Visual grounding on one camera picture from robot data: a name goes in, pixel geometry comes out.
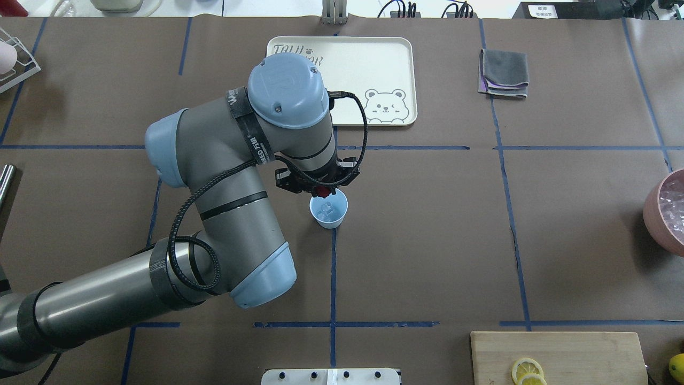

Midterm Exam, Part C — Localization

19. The folded grey cloth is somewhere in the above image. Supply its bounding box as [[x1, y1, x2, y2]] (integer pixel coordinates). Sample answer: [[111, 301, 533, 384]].
[[477, 49, 530, 98]]

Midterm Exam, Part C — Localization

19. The red strawberry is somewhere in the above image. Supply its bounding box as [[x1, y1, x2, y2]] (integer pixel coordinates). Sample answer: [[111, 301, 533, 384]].
[[312, 186, 332, 199]]

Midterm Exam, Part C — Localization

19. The white wire cup rack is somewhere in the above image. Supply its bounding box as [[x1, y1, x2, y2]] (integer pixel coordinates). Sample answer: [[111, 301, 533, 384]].
[[1, 28, 41, 94]]

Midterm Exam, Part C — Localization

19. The clear ice cube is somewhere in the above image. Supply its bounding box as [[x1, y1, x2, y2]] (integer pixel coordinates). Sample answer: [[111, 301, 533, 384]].
[[316, 202, 338, 222]]

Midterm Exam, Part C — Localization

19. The light blue plastic cup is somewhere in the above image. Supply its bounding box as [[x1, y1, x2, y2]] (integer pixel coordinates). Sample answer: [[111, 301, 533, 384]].
[[309, 188, 349, 229]]

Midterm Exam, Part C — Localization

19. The pink upside-down cup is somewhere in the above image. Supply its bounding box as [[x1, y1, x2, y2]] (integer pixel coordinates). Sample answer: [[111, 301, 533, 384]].
[[0, 41, 18, 75]]

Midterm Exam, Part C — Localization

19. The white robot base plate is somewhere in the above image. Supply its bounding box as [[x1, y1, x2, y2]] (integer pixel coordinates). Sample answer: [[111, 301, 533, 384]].
[[261, 367, 402, 384]]

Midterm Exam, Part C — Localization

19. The aluminium frame post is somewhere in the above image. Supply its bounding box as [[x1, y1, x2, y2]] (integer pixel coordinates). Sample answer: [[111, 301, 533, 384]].
[[322, 0, 348, 25]]

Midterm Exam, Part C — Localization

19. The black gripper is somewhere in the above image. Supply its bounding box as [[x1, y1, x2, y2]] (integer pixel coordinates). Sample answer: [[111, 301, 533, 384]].
[[275, 156, 361, 194]]

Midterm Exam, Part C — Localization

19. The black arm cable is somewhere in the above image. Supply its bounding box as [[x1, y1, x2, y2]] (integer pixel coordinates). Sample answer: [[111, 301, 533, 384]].
[[167, 91, 369, 292]]

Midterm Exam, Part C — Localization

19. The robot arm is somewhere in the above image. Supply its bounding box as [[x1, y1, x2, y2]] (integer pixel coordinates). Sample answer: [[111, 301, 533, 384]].
[[2, 53, 368, 378]]

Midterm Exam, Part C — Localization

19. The pile of clear ice cubes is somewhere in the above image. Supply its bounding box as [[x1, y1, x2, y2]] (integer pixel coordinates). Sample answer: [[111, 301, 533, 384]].
[[658, 179, 683, 243]]

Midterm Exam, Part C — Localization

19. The lemon slice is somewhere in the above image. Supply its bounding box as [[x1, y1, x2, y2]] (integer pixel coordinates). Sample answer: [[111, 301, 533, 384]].
[[511, 357, 545, 384], [516, 373, 547, 385]]

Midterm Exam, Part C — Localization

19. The pink bowl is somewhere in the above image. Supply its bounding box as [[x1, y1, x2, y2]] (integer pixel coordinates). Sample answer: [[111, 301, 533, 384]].
[[643, 168, 683, 257]]

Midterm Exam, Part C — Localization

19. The cream bear serving tray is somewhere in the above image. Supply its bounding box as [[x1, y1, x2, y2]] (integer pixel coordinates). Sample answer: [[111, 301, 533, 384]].
[[266, 36, 418, 127]]

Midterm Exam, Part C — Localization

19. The wooden cutting board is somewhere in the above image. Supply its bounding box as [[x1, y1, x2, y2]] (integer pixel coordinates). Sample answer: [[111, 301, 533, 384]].
[[470, 331, 648, 384]]

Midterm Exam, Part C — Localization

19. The whole yellow lemon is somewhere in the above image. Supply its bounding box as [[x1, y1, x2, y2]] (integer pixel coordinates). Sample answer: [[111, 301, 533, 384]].
[[669, 353, 684, 384]]

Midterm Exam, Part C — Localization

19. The black box with label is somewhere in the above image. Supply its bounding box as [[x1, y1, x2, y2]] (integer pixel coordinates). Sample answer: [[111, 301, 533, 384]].
[[512, 1, 629, 20]]

